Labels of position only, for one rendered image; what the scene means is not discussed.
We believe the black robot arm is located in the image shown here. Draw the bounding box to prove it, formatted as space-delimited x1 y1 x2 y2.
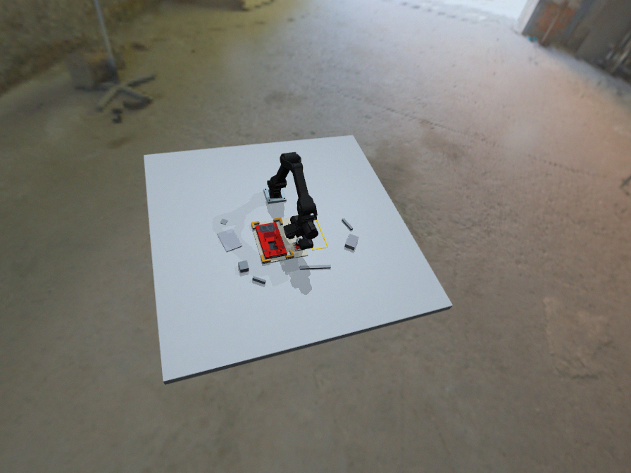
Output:
267 152 318 239

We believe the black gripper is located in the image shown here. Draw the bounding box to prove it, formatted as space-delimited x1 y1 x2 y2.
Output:
290 215 313 250

